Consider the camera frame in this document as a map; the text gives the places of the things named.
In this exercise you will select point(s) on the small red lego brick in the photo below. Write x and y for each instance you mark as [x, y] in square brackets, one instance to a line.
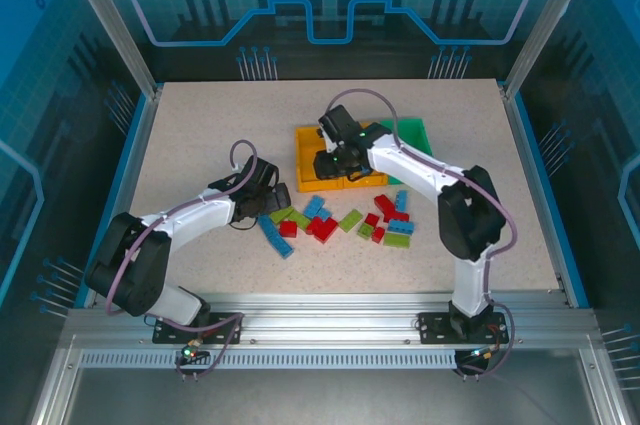
[378, 235]
[372, 220]
[288, 229]

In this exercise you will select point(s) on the long blue lego brick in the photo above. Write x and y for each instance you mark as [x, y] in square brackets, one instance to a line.
[276, 237]

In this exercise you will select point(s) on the green plastic bin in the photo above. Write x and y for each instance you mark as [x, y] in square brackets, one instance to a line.
[415, 132]

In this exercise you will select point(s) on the small green lego brick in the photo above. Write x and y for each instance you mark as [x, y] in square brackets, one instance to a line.
[365, 230]

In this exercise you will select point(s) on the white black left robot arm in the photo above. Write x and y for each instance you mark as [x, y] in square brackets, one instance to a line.
[200, 217]

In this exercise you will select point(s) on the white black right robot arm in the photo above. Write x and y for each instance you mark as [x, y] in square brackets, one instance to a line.
[415, 165]

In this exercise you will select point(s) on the small connector board with light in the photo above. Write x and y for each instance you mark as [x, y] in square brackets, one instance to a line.
[189, 352]
[482, 352]

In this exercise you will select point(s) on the metal bottom panel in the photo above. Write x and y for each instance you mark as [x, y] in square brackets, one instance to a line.
[325, 400]

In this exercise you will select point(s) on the aluminium front rail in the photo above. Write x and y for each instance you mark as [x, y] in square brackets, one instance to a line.
[330, 320]

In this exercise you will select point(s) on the aluminium side rail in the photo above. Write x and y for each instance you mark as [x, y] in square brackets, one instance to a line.
[540, 185]
[125, 185]

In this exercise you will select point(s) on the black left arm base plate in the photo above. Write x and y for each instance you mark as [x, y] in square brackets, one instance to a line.
[165, 334]

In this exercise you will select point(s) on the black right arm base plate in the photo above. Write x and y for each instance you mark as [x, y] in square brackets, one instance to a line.
[430, 330]

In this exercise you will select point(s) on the aluminium frame post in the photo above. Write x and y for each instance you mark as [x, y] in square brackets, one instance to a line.
[110, 20]
[550, 20]

